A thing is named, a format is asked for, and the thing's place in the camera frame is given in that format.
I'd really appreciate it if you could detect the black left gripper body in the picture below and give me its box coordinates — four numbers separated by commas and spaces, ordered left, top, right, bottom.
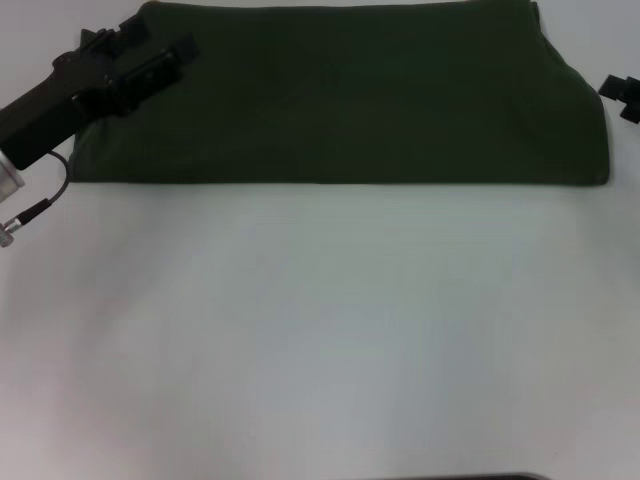
0, 27, 124, 170

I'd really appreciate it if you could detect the dark green printed t-shirt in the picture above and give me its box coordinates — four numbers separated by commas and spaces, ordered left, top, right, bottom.
68, 0, 613, 186

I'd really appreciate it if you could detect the left gripper cable with plug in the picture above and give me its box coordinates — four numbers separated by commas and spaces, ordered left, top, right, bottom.
0, 151, 71, 250

